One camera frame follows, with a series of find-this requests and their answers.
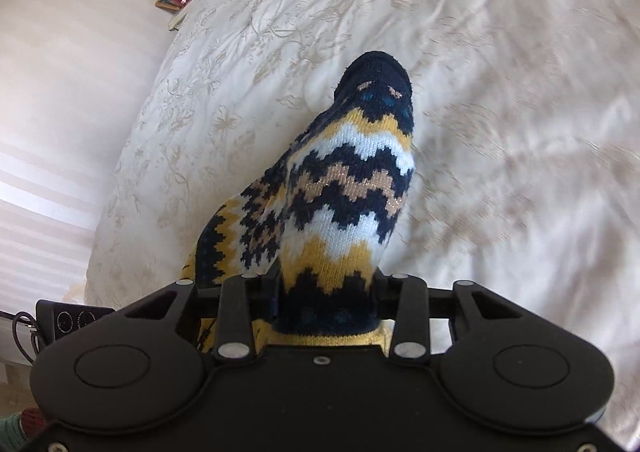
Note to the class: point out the navy yellow patterned knit sweater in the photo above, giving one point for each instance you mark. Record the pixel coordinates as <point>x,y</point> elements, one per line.
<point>323,214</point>

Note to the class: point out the left cream nightstand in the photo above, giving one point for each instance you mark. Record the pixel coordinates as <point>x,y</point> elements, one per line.
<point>177,20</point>

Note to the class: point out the white floral bedspread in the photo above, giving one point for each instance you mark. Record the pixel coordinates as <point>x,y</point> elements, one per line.
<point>495,141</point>

